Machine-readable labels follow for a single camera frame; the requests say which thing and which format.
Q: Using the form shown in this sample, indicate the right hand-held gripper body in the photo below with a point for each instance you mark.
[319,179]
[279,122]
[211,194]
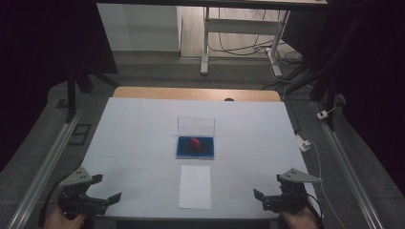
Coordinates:
[296,176]

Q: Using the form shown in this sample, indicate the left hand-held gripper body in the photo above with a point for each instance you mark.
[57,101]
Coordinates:
[76,179]

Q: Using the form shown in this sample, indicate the red stamp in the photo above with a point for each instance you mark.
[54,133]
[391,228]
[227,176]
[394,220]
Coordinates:
[196,141]

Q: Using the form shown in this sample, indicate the blue ink pad box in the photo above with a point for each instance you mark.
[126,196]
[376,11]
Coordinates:
[186,151]

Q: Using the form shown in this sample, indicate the person's right hand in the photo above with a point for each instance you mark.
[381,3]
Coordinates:
[299,221]

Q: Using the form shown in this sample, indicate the person's left hand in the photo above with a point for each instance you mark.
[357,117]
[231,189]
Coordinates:
[59,221]

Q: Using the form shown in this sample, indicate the white power adapter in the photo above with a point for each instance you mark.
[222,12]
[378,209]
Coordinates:
[303,143]

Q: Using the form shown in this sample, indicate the white table cover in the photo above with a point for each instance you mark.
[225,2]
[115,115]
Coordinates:
[137,133]

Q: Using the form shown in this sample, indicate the white paper sheet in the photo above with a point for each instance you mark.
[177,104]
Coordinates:
[195,187]

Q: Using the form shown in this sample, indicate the small white plug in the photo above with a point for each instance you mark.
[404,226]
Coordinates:
[322,114]

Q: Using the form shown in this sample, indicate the black metal stand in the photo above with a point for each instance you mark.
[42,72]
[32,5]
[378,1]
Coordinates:
[329,79]
[71,95]

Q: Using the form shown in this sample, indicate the black round table grommet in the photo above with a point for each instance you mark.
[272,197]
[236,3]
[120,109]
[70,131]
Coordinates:
[229,99]

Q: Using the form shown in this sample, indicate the wooden table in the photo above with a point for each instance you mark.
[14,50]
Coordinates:
[178,93]

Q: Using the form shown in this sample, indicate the black curtain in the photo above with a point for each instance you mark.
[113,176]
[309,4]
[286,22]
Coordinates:
[31,63]
[375,79]

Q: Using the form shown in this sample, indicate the aluminium rail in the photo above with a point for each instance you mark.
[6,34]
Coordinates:
[350,175]
[47,165]

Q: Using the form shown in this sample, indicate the white desk frame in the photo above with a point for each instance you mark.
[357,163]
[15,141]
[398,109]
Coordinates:
[242,26]

